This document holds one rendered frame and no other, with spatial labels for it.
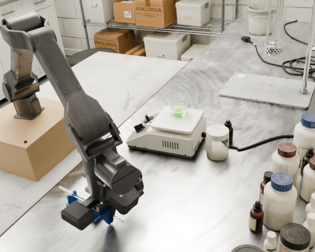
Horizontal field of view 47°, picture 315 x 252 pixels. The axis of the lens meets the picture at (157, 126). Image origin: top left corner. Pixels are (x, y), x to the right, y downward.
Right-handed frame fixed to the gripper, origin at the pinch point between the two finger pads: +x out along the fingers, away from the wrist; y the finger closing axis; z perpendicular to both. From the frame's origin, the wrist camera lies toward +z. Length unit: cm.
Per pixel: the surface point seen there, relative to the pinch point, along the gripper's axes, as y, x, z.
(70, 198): -0.8, 1.6, -11.4
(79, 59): 112, 31, -140
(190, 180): 22.0, 3.9, 6.9
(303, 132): 41.3, -6.3, 26.8
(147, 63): 78, 5, -52
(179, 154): 28.0, 2.5, -0.4
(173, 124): 30.3, -4.8, -3.6
